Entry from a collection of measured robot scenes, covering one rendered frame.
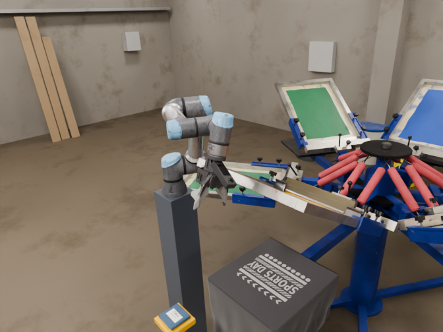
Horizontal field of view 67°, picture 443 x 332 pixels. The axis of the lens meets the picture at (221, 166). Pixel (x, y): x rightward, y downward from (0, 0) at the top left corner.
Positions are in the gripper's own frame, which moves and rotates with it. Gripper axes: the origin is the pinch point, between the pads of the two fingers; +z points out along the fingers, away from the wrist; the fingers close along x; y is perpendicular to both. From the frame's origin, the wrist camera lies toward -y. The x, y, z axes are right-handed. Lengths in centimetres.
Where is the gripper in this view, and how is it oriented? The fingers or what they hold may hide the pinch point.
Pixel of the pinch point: (211, 209)
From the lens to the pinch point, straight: 125.9
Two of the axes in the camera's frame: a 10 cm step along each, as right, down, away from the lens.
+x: -7.3, 0.1, -6.9
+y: -6.6, -2.7, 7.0
